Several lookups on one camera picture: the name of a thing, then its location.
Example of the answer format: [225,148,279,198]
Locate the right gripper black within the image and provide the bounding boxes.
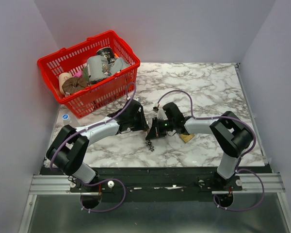
[146,116,175,140]

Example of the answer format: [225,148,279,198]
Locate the astronaut keychain with keys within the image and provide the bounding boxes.
[145,140,155,151]

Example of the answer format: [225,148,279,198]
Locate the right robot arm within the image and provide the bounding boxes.
[145,102,257,190]

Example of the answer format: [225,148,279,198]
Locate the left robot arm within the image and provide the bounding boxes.
[46,99,148,192]

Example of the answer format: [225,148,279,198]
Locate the large brass padlock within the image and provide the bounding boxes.
[179,134,194,143]

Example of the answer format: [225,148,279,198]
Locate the grey cloth in basket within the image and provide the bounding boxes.
[110,57,130,75]

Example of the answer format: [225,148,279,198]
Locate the red plastic shopping basket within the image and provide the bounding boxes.
[37,31,140,118]

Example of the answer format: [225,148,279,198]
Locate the grey printed cloth roll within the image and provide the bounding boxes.
[87,55,111,84]

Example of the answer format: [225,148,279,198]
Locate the clear plastic water bottle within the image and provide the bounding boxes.
[62,114,80,128]

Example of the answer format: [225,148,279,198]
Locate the black can in basket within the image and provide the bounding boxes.
[96,47,117,65]

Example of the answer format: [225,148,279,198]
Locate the pink item in basket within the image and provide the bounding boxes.
[73,70,83,78]

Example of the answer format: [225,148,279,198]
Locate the beige cup in basket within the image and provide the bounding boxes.
[58,72,72,95]

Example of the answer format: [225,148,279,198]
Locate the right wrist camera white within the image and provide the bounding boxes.
[153,103,168,120]

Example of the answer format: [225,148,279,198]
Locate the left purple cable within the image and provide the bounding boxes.
[49,82,138,173]

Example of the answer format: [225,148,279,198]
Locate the purple cable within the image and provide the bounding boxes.
[157,90,265,212]
[49,82,138,173]

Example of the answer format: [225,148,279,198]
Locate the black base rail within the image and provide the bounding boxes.
[70,167,242,203]

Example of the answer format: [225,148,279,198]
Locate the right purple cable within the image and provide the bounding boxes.
[157,90,265,212]

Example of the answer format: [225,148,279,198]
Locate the aluminium frame rail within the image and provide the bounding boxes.
[29,173,286,196]

